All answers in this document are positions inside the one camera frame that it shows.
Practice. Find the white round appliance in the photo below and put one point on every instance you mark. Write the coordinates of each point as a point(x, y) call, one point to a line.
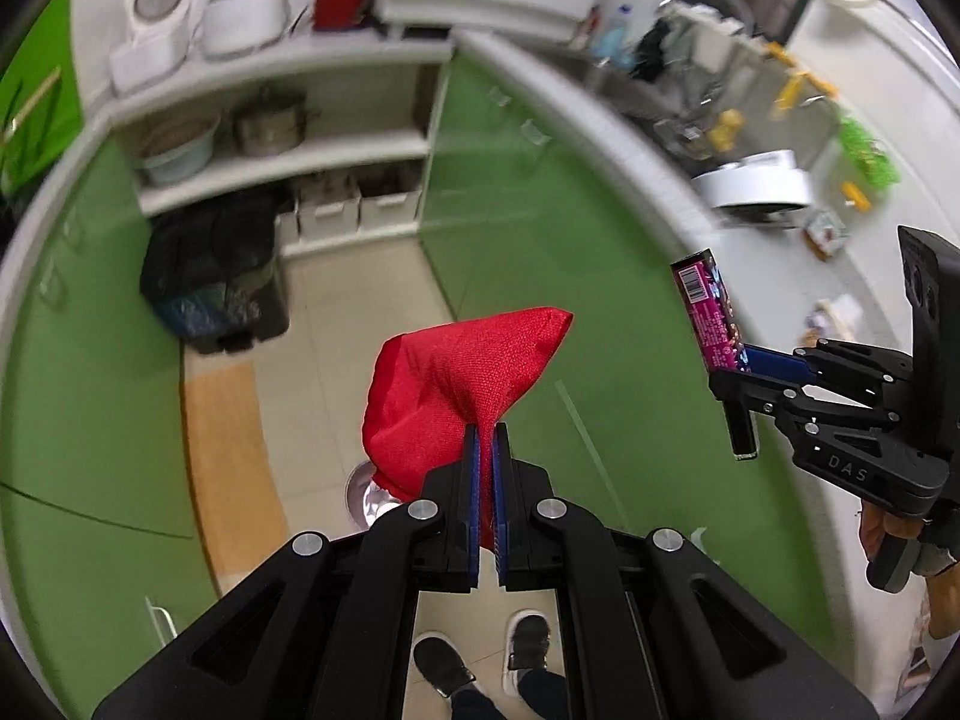
point(754, 181)

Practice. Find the steel bowl on floor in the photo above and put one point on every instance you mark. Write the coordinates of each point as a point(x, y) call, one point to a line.
point(366, 499)

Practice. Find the white rice cooker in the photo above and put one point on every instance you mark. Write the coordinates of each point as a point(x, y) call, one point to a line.
point(154, 22)

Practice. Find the black shoe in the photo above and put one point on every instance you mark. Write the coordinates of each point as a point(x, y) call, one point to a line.
point(529, 641)
point(442, 664)

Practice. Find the purple candy tube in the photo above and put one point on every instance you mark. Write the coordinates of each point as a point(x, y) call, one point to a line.
point(709, 315)

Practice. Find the white storage box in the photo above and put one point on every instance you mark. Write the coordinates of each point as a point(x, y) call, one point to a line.
point(390, 204)
point(326, 210)

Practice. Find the steel stock pot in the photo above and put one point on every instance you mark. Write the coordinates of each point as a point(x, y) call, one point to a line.
point(268, 124)

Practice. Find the yellow sponge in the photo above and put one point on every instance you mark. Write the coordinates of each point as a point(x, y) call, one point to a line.
point(726, 129)

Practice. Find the small printed box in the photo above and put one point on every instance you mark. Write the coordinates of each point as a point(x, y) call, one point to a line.
point(825, 232)

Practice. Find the white open shelf unit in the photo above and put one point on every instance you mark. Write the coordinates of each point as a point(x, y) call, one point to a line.
point(277, 157)

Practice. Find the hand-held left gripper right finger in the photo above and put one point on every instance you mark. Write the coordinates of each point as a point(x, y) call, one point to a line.
point(500, 517)

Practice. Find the white cooking pot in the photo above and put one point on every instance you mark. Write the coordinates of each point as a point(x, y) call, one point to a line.
point(244, 15)

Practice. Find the blue label plastic bottle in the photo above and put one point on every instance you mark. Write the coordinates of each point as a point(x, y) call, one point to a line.
point(613, 34)

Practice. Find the black trash bin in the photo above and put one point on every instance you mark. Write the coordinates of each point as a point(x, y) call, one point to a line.
point(214, 277)

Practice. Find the red cloth bag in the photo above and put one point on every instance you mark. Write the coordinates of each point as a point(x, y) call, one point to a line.
point(450, 390)

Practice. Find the blue jeans leg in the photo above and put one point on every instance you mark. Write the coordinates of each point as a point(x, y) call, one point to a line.
point(544, 694)
point(480, 701)

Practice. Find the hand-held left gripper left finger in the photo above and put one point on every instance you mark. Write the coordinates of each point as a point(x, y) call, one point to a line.
point(474, 510)

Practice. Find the person's right hand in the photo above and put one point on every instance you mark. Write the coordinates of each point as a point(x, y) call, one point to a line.
point(871, 532)

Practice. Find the wooden floor mat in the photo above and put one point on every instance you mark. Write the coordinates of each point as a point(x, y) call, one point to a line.
point(229, 465)

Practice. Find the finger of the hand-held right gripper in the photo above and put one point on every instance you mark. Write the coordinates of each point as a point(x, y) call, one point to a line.
point(780, 366)
point(825, 435)

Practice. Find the pale blue basin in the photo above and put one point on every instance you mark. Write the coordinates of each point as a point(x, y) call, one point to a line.
point(180, 150)

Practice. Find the green snack packet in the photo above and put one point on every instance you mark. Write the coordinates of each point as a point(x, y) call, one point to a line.
point(868, 151)

